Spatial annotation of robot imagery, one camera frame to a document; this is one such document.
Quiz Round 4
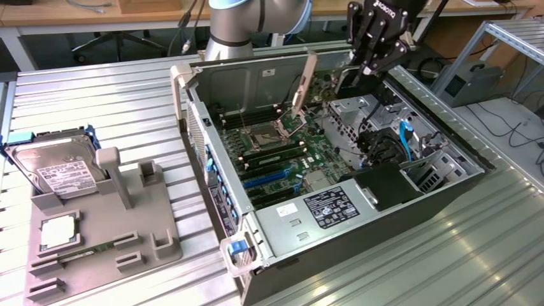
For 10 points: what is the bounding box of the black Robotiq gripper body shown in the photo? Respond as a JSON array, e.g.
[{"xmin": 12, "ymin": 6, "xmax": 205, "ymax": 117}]
[{"xmin": 360, "ymin": 0, "xmax": 412, "ymax": 41}]

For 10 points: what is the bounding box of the Nvidia graphics card with bracket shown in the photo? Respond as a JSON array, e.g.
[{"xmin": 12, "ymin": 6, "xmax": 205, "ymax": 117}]
[{"xmin": 292, "ymin": 50, "xmax": 385, "ymax": 119}]

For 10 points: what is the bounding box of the perforated metal drive cage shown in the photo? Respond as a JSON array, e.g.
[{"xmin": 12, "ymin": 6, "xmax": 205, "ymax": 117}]
[{"xmin": 325, "ymin": 95, "xmax": 385, "ymax": 166}]

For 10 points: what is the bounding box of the metal socket cover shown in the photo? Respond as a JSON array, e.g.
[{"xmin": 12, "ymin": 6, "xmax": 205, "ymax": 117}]
[{"xmin": 274, "ymin": 112, "xmax": 308, "ymax": 138}]

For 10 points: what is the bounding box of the black RAM slot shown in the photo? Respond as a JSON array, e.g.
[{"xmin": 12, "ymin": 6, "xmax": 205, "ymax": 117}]
[
  {"xmin": 218, "ymin": 108, "xmax": 277, "ymax": 120},
  {"xmin": 241, "ymin": 148, "xmax": 306, "ymax": 166},
  {"xmin": 222, "ymin": 116, "xmax": 282, "ymax": 129},
  {"xmin": 218, "ymin": 110, "xmax": 278, "ymax": 123},
  {"xmin": 221, "ymin": 113, "xmax": 280, "ymax": 126},
  {"xmin": 240, "ymin": 145, "xmax": 304, "ymax": 163},
  {"xmin": 237, "ymin": 142, "xmax": 302, "ymax": 159}
]

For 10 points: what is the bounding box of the green motherboard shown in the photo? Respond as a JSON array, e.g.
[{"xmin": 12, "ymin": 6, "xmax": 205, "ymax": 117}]
[{"xmin": 214, "ymin": 68, "xmax": 362, "ymax": 210}]

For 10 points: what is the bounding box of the thin metal locking lever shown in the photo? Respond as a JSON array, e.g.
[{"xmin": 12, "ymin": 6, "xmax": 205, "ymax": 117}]
[{"xmin": 240, "ymin": 103, "xmax": 256, "ymax": 150}]

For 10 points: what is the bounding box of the metal disk bay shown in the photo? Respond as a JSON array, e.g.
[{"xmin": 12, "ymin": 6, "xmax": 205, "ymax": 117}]
[{"xmin": 401, "ymin": 148, "xmax": 485, "ymax": 196}]

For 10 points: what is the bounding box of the CPU socket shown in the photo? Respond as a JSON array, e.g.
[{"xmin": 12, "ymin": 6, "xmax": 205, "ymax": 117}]
[{"xmin": 248, "ymin": 126, "xmax": 284, "ymax": 150}]

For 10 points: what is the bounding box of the black plastic air shroud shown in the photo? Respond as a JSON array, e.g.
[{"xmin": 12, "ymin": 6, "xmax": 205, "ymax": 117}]
[{"xmin": 353, "ymin": 162, "xmax": 422, "ymax": 212}]

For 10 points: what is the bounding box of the installed RAM stick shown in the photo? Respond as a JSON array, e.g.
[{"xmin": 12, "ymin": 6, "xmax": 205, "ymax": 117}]
[{"xmin": 245, "ymin": 152, "xmax": 308, "ymax": 170}]

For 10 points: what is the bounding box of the silver chipset heat sink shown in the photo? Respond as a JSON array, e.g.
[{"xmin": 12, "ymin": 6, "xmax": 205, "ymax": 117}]
[{"xmin": 304, "ymin": 171, "xmax": 333, "ymax": 189}]

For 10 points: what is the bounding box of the long black expansion slot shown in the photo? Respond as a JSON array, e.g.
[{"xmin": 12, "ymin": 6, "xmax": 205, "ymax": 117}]
[
  {"xmin": 237, "ymin": 164, "xmax": 286, "ymax": 181},
  {"xmin": 248, "ymin": 186, "xmax": 298, "ymax": 202},
  {"xmin": 253, "ymin": 193, "xmax": 304, "ymax": 210}
]

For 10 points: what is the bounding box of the blue expansion slot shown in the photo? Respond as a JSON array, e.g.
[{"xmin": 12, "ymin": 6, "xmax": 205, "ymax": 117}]
[{"xmin": 241, "ymin": 167, "xmax": 292, "ymax": 189}]

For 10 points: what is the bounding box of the brown cardboard box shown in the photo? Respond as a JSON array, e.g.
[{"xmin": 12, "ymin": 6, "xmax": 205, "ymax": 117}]
[{"xmin": 120, "ymin": 0, "xmax": 148, "ymax": 14}]

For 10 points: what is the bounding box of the black office chair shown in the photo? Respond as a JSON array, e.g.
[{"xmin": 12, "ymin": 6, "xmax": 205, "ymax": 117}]
[{"xmin": 69, "ymin": 30, "xmax": 166, "ymax": 63}]

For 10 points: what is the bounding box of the grey power supply unit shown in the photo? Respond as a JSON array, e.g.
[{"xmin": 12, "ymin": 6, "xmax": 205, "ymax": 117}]
[{"xmin": 253, "ymin": 177, "xmax": 380, "ymax": 259}]

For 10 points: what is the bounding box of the grey metal PC case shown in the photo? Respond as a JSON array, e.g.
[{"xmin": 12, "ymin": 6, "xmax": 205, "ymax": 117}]
[{"xmin": 168, "ymin": 40, "xmax": 497, "ymax": 306}]

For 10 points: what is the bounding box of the light wooden desk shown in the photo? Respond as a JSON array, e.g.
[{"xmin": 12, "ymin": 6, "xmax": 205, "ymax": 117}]
[{"xmin": 0, "ymin": 0, "xmax": 537, "ymax": 73}]

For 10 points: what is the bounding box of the blue case release latch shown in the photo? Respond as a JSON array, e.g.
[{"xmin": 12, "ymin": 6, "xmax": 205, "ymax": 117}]
[{"xmin": 226, "ymin": 240, "xmax": 248, "ymax": 256}]

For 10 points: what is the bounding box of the hard disk in blue caddy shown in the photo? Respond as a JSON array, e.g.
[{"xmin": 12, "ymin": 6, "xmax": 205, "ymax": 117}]
[{"xmin": 1, "ymin": 124, "xmax": 109, "ymax": 201}]

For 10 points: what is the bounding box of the grey plastic parts rack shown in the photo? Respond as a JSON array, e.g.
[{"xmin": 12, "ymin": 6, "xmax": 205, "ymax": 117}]
[{"xmin": 24, "ymin": 147, "xmax": 184, "ymax": 304}]

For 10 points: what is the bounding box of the silver CPU chip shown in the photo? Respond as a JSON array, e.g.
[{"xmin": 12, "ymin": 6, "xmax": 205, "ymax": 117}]
[{"xmin": 38, "ymin": 216, "xmax": 82, "ymax": 249}]

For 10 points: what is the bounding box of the green loose RAM stick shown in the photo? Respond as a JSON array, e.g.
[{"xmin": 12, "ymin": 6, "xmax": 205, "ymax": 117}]
[{"xmin": 57, "ymin": 241, "xmax": 122, "ymax": 262}]

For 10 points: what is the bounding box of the coiled black cable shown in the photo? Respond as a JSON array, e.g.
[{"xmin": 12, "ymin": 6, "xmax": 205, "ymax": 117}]
[{"xmin": 414, "ymin": 57, "xmax": 441, "ymax": 79}]

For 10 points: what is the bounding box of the grey equipment box with handle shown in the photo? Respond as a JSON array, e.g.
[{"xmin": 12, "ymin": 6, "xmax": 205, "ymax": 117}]
[{"xmin": 441, "ymin": 62, "xmax": 505, "ymax": 108}]

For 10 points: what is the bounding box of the blue SATA wire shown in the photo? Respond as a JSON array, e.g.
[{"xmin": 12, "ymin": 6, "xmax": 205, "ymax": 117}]
[{"xmin": 397, "ymin": 119, "xmax": 412, "ymax": 164}]

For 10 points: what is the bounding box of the aluminium slat frame table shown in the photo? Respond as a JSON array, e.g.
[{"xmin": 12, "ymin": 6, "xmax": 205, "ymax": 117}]
[{"xmin": 432, "ymin": 17, "xmax": 544, "ymax": 96}]

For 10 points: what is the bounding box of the black wire bundle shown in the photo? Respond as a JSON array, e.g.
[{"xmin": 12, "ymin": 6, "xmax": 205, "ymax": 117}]
[{"xmin": 356, "ymin": 129, "xmax": 404, "ymax": 168}]

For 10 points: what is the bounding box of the black floor cable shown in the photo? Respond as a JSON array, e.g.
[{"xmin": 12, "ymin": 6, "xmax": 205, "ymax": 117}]
[{"xmin": 465, "ymin": 104, "xmax": 544, "ymax": 151}]

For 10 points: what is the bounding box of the grey hanging cable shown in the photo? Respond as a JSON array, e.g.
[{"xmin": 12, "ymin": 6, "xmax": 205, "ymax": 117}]
[
  {"xmin": 180, "ymin": 0, "xmax": 193, "ymax": 54},
  {"xmin": 166, "ymin": 0, "xmax": 201, "ymax": 57}
]

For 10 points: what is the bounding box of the blue network cable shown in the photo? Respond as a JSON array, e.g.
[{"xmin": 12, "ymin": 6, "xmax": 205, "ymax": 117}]
[{"xmin": 66, "ymin": 0, "xmax": 112, "ymax": 13}]

